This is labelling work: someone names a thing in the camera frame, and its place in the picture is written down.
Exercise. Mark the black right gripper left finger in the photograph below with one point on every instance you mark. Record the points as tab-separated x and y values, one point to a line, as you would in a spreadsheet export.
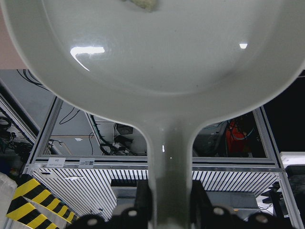
143	205

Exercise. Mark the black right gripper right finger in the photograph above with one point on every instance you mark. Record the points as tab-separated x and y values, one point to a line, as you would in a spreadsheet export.
202	210

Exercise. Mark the pale green plastic dustpan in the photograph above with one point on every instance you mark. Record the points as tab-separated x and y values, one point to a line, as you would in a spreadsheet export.
167	73

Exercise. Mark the brown bread piece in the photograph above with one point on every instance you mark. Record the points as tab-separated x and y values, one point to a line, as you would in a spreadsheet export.
141	5

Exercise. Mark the yellow black hazard block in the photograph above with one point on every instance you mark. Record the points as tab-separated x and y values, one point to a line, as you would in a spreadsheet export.
29	195

